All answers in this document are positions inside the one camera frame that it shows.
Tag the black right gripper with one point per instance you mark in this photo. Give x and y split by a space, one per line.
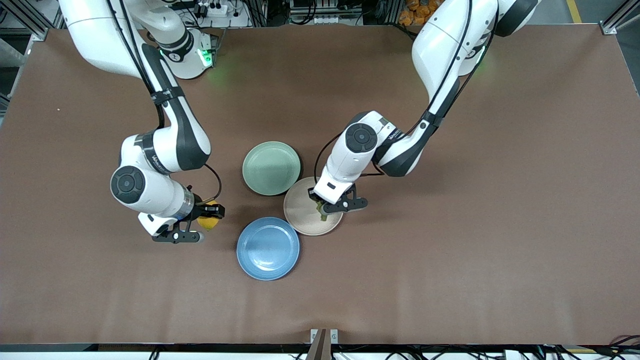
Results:
201 206

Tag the yellow lemon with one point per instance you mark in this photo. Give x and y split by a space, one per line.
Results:
207 225

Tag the green lettuce leaf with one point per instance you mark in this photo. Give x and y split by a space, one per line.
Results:
324 215

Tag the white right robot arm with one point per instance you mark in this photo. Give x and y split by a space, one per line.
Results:
100 35

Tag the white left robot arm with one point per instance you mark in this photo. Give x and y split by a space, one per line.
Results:
440 45

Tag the beige plate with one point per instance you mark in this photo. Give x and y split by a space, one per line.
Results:
300 210

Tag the green plate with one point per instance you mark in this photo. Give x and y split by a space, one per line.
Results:
270 167

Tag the blue plate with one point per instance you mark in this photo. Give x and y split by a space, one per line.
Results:
267 248

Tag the grey equipment rack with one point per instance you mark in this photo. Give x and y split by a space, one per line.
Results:
325 10

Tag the white power strip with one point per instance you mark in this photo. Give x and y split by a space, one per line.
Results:
215 9

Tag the bag of oranges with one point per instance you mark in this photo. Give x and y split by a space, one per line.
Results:
415 12

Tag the grey metal bracket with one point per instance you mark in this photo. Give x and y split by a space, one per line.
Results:
334 336

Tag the aluminium frame rail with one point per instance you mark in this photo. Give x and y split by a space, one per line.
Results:
30 17
607 27

